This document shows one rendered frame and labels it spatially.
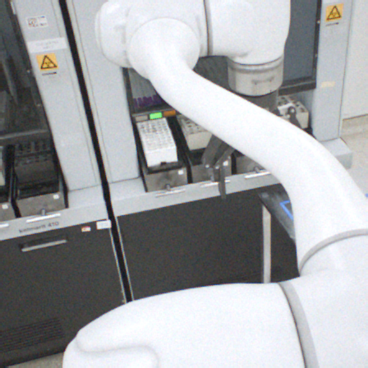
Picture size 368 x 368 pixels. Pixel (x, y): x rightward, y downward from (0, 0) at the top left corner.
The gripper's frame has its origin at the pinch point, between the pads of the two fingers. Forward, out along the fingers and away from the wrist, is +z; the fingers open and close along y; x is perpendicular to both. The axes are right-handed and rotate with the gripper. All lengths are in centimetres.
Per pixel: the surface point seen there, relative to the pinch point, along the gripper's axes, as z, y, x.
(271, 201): 38, 16, 39
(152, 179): 41, -15, 66
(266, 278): 72, 15, 41
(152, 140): 34, -12, 78
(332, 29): 6, 48, 75
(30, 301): 83, -63, 66
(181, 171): 40, -5, 66
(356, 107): 105, 119, 186
